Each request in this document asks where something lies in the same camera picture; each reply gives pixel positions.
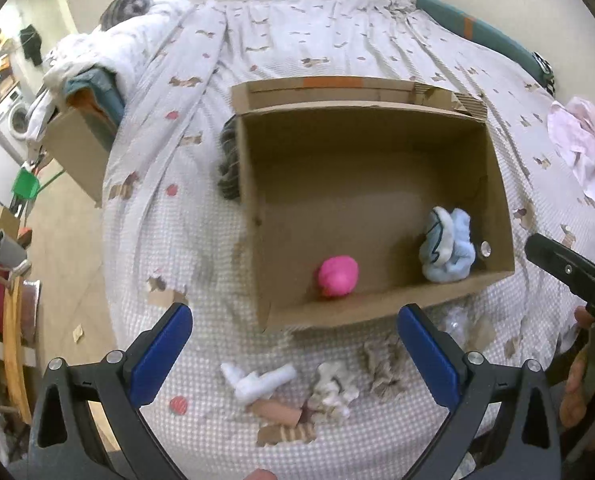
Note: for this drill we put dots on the pink cloth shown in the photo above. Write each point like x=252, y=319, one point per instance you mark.
x=582, y=135

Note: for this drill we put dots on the light blue fuzzy sock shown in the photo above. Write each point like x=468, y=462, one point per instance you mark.
x=461, y=255

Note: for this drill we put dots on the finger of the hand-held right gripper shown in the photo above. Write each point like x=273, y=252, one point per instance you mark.
x=567, y=267

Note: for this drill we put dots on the black white patterned cloth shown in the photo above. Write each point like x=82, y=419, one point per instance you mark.
x=545, y=70

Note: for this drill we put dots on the grey striped cloth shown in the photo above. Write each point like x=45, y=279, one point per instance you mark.
x=230, y=160

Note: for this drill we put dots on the cream lace sock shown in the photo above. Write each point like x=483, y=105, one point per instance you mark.
x=332, y=385

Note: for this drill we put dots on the person's right hand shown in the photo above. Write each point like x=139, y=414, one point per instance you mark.
x=575, y=385

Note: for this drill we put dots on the pink sock ball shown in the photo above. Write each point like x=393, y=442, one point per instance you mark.
x=337, y=277

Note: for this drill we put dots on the dog print bed sheet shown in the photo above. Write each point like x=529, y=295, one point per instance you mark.
x=327, y=35

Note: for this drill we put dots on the bedside cardboard box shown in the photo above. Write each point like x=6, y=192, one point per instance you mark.
x=77, y=150

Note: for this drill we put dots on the teal mat with orange stripe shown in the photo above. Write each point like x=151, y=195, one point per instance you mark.
x=497, y=37

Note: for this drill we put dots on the white quilt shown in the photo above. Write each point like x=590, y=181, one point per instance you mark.
x=127, y=40

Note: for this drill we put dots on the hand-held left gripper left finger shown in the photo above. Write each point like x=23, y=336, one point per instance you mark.
x=160, y=355

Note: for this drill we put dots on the wooden chair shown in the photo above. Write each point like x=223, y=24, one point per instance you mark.
x=12, y=320

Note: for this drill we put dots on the peach sock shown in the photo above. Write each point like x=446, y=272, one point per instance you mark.
x=277, y=411

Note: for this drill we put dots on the grey striped pillow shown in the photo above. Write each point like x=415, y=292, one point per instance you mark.
x=127, y=5

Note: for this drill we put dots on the person's left hand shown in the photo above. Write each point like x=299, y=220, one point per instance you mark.
x=261, y=475

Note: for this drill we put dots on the white fuzzy sock dark trim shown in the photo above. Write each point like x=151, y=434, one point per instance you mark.
x=437, y=240

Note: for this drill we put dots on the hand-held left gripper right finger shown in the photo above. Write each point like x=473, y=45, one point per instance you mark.
x=427, y=355

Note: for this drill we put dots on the teal folded cloth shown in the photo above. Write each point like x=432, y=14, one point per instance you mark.
x=100, y=90

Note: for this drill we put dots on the grey bin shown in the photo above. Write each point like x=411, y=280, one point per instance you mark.
x=8, y=250

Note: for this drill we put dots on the grey-brown lace sock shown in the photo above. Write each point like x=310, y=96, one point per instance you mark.
x=382, y=365

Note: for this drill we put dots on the white washing machine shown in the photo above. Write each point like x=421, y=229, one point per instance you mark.
x=15, y=120

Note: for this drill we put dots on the clear plastic wrapper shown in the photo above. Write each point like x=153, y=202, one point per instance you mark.
x=452, y=322

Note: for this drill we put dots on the black hanging cloth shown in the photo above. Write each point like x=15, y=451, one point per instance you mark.
x=30, y=42

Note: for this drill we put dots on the green dustpan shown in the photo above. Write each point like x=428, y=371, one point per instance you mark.
x=26, y=185

